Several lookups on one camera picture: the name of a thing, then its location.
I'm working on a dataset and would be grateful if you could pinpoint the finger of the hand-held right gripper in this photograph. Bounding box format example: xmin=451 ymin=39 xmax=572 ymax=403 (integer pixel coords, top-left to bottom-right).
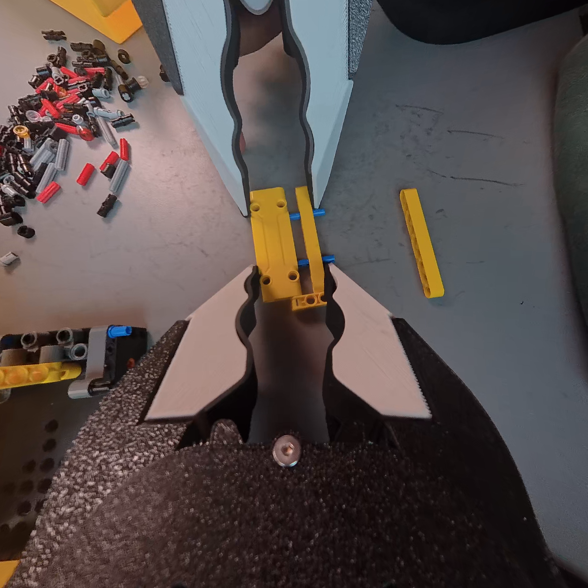
xmin=282 ymin=0 xmax=355 ymax=208
xmin=163 ymin=0 xmax=252 ymax=217

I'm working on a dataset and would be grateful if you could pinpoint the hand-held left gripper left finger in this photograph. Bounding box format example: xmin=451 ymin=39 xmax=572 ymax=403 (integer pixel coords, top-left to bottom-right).
xmin=139 ymin=265 xmax=261 ymax=444

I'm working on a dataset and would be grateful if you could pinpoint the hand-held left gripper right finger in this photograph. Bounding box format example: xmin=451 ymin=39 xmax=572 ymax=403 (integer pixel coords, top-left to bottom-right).
xmin=323 ymin=266 xmax=433 ymax=443

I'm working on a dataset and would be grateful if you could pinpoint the small yellow lego beam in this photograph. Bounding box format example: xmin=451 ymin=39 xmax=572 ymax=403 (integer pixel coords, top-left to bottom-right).
xmin=291 ymin=293 xmax=328 ymax=313

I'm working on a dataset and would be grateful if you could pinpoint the yellow lego panel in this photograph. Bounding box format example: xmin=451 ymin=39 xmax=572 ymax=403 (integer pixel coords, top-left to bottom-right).
xmin=249 ymin=187 xmax=302 ymax=303

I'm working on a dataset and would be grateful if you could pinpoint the pile of small lego pins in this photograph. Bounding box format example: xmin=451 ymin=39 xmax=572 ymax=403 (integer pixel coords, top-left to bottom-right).
xmin=0 ymin=28 xmax=149 ymax=268

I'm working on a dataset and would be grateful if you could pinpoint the black and yellow lego model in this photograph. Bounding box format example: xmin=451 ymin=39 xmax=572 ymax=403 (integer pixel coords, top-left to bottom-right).
xmin=0 ymin=325 xmax=149 ymax=567

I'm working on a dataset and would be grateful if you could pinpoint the person's right hand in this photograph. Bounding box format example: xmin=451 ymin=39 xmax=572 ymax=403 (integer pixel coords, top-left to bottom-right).
xmin=234 ymin=8 xmax=288 ymax=59

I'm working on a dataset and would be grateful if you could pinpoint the yellow plastic bin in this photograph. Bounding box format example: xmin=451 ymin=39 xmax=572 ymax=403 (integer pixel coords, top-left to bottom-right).
xmin=48 ymin=0 xmax=144 ymax=45

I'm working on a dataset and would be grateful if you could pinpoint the person in green sweatshirt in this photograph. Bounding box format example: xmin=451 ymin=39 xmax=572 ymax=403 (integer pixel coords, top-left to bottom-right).
xmin=552 ymin=37 xmax=588 ymax=242

